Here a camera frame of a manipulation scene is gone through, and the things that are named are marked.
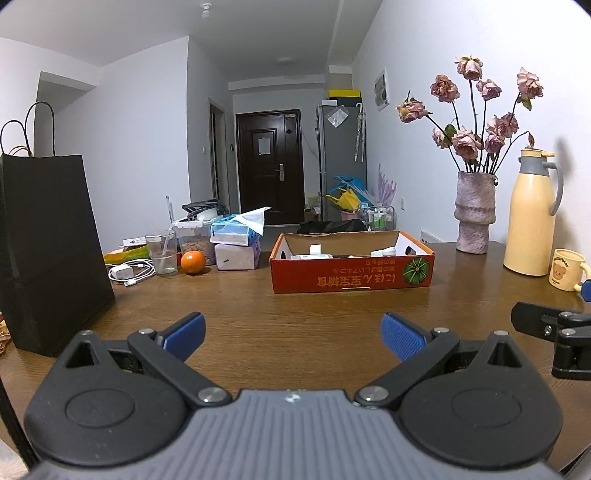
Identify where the glass side door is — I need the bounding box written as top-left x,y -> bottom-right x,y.
209,97 -> 232,208

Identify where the cream bear mug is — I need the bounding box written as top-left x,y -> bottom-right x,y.
548,248 -> 591,292

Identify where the yellow green snack bag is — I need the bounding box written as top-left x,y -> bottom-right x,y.
104,244 -> 151,265

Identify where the pink textured vase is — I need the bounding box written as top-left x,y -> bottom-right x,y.
454,171 -> 497,254

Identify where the purple white tissue pack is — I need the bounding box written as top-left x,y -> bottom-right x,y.
215,242 -> 262,271

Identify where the purple feather decoration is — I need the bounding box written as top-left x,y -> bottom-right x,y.
376,164 -> 398,208

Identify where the white charger with cable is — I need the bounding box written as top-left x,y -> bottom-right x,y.
107,259 -> 158,288

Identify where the orange-edged cardboard box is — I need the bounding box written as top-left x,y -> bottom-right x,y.
270,230 -> 435,294

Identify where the black plastic item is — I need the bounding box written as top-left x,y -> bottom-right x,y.
181,198 -> 230,222

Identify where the black cloth cover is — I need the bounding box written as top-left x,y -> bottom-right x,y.
297,219 -> 368,234

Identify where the blue tissue pack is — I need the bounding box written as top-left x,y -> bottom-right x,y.
210,206 -> 272,245

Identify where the clear food container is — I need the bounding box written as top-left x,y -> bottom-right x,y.
174,219 -> 217,266

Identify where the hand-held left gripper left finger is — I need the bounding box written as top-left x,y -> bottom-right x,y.
55,311 -> 234,409

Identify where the dried pink rose bouquet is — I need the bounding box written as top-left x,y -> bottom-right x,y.
396,55 -> 546,175

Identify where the clear drinking glass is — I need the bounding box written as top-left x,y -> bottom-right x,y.
144,230 -> 178,277

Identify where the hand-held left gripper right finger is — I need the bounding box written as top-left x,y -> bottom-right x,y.
353,311 -> 532,409

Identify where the black paper bag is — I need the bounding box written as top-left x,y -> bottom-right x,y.
0,102 -> 116,357

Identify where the white folded umbrella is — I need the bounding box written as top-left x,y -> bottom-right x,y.
354,102 -> 366,162

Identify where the metal trolley with bottles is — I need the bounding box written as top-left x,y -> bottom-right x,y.
356,205 -> 399,232

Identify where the dark brown entrance door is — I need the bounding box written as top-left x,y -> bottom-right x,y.
235,110 -> 306,227

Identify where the orange fruit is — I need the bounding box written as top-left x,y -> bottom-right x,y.
180,250 -> 206,275

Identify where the grey refrigerator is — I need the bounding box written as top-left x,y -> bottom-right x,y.
316,102 -> 368,222

